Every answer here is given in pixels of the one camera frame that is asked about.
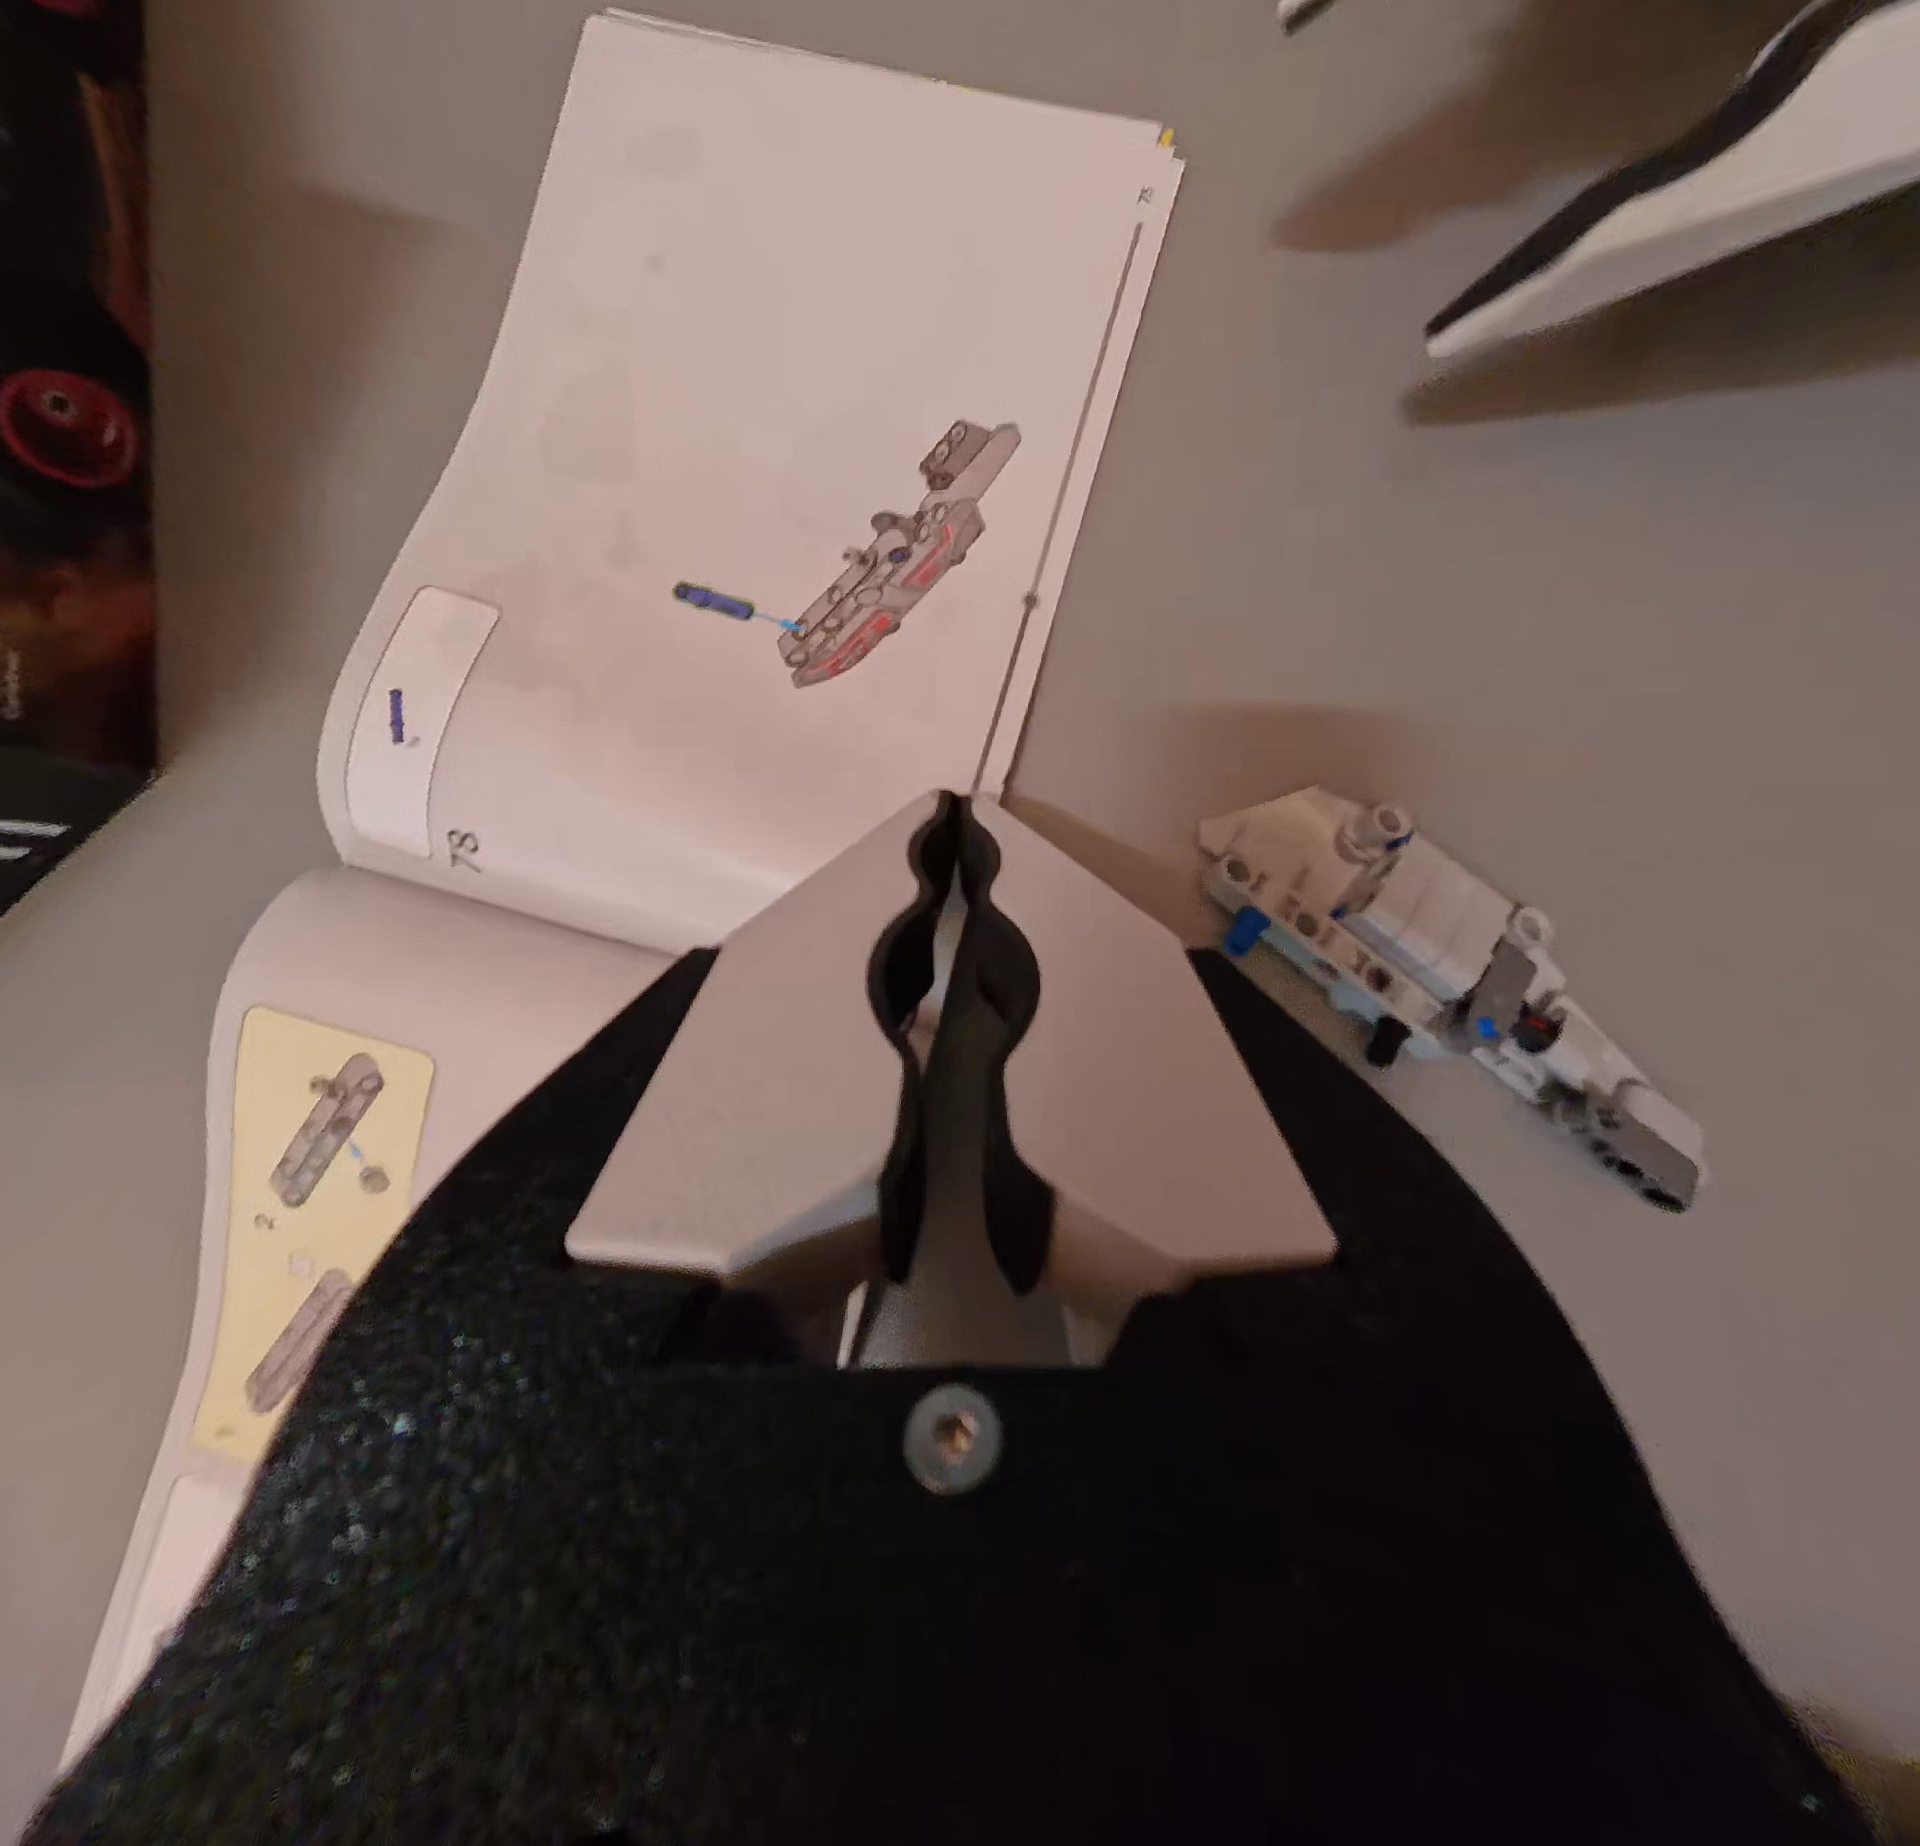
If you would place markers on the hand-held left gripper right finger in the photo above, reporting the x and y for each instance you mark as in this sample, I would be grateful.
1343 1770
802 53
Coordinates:
1171 1110

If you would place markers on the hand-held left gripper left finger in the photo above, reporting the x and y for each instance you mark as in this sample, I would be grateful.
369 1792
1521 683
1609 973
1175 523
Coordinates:
720 1096

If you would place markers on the white grey toy brick assembly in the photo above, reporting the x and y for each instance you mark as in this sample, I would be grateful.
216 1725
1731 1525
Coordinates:
1426 900

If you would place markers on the white instruction booklet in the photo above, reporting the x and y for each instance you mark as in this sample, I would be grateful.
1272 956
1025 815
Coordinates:
751 375

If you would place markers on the grey desk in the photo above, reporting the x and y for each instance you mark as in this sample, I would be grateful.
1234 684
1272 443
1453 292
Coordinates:
1501 600

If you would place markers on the black toy set box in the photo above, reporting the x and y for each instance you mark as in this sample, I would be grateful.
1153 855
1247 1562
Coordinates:
75 375

